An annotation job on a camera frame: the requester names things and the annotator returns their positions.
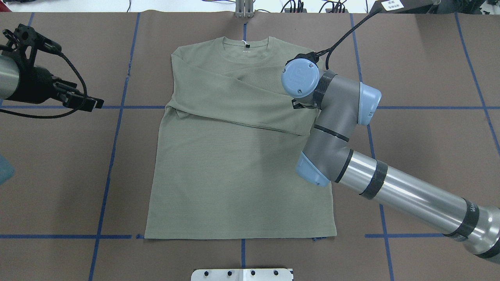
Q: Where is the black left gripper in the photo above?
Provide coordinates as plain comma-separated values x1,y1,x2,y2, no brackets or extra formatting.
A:
14,66,105,112

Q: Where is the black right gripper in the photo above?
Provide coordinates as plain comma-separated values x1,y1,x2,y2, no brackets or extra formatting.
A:
291,99,313,110

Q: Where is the olive green long-sleeve shirt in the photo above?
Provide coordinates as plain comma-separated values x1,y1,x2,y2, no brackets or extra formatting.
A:
144,37,337,240

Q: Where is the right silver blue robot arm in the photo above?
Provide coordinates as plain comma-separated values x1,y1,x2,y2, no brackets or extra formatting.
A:
281,53,500,263

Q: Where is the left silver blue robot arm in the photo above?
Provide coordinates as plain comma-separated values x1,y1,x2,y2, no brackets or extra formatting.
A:
0,54,104,112

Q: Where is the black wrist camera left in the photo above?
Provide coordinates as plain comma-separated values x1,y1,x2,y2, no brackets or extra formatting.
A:
1,24,62,68

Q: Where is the aluminium frame post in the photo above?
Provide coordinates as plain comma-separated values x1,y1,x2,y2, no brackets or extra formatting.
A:
234,0,255,18

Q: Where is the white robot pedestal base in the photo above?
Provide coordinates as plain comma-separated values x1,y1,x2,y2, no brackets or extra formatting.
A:
191,268,294,281

